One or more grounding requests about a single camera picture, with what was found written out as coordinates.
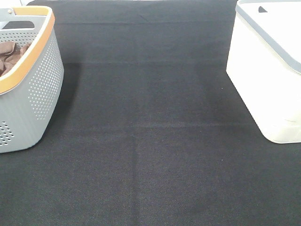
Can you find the white storage bin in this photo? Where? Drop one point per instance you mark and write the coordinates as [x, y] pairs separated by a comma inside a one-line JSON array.
[[264, 65]]

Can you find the grey perforated laundry basket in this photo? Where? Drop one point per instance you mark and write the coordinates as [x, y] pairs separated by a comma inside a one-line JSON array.
[[30, 90]]

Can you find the brown towels in basket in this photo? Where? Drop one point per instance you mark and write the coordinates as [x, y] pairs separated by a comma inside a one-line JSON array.
[[10, 53]]

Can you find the black table cloth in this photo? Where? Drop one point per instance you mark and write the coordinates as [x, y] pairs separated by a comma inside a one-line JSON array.
[[148, 129]]

